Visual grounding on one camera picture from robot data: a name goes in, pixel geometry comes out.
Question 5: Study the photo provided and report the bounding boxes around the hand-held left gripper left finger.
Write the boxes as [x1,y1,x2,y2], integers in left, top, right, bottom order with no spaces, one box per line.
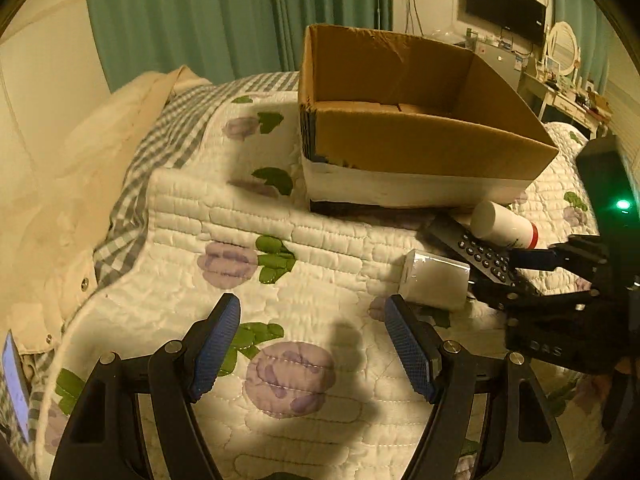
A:
[50,292,243,480]

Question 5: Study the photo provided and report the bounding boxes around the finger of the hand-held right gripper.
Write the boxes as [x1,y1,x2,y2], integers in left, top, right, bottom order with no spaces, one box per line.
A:
[509,234,610,288]
[469,280,601,317]

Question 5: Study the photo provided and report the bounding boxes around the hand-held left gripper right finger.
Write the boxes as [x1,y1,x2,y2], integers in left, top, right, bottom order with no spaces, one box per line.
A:
[384,294,573,480]

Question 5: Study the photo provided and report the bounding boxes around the white bottle with red band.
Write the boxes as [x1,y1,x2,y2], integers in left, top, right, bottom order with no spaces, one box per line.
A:
[470,200,540,251]

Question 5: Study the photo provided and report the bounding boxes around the black remote control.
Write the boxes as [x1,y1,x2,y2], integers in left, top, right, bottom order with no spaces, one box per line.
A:
[417,212,542,302]

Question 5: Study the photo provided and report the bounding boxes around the white tissue roll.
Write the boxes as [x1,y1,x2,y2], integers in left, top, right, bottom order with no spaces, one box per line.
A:
[398,249,471,311]

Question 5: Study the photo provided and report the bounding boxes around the cardboard box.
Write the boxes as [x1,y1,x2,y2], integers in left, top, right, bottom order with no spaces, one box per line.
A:
[298,24,560,217]

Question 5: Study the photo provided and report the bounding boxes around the white floral quilt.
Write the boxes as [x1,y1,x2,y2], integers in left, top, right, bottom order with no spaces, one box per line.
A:
[34,71,640,480]

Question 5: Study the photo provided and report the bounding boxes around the white dressing table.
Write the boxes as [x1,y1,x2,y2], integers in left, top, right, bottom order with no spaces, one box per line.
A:
[519,67,615,138]

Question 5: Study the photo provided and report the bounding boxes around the grey small refrigerator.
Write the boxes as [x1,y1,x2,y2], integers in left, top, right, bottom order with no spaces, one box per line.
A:
[472,37,519,97]

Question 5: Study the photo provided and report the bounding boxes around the smartphone with lit screen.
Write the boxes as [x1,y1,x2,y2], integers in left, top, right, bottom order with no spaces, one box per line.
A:
[0,330,32,444]

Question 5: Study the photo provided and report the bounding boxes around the oval white vanity mirror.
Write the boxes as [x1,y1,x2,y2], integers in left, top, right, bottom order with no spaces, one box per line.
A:
[546,21,583,79]

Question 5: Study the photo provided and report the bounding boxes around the grey checked bed sheet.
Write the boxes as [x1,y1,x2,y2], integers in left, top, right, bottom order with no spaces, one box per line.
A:
[0,71,301,461]

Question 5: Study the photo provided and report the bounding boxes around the beige padded coat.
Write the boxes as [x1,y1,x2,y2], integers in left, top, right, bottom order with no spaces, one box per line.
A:
[0,65,213,361]

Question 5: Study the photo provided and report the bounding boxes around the green curtain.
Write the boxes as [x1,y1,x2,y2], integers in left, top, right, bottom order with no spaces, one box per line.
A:
[81,0,394,94]
[550,0,628,136]

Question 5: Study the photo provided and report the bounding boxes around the beige padded headboard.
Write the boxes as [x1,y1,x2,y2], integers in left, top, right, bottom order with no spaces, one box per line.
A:
[0,0,112,176]

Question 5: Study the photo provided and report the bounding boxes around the black wall television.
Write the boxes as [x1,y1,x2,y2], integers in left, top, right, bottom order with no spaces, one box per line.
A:
[466,0,547,46]

